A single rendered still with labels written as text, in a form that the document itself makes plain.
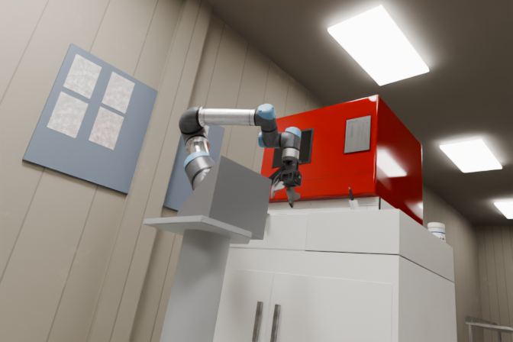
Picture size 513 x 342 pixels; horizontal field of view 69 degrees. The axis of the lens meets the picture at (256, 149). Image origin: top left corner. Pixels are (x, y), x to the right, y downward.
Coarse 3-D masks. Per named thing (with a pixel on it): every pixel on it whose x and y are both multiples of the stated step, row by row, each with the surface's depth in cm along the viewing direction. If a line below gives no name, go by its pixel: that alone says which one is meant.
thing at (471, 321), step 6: (468, 318) 607; (474, 318) 628; (474, 324) 591; (480, 324) 585; (486, 324) 580; (492, 324) 697; (492, 330) 686; (498, 330) 631; (504, 330) 589; (510, 330) 558; (498, 336) 703
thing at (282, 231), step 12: (276, 216) 154; (288, 216) 151; (300, 216) 147; (276, 228) 152; (288, 228) 148; (300, 228) 145; (252, 240) 158; (264, 240) 154; (276, 240) 150; (288, 240) 146; (300, 240) 142
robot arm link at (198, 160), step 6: (192, 156) 143; (198, 156) 142; (204, 156) 143; (210, 156) 146; (186, 162) 144; (192, 162) 141; (198, 162) 140; (204, 162) 139; (210, 162) 141; (186, 168) 143; (192, 168) 139; (198, 168) 137; (192, 174) 138; (192, 186) 145
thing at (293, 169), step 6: (282, 162) 168; (288, 162) 166; (294, 162) 164; (300, 162) 165; (288, 168) 165; (294, 168) 162; (282, 174) 163; (288, 174) 162; (294, 174) 161; (300, 174) 163; (282, 180) 163; (288, 180) 160; (294, 180) 160; (300, 180) 163; (294, 186) 164
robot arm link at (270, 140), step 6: (264, 132) 168; (270, 132) 167; (276, 132) 169; (258, 138) 173; (264, 138) 171; (270, 138) 169; (276, 138) 170; (264, 144) 172; (270, 144) 171; (276, 144) 171
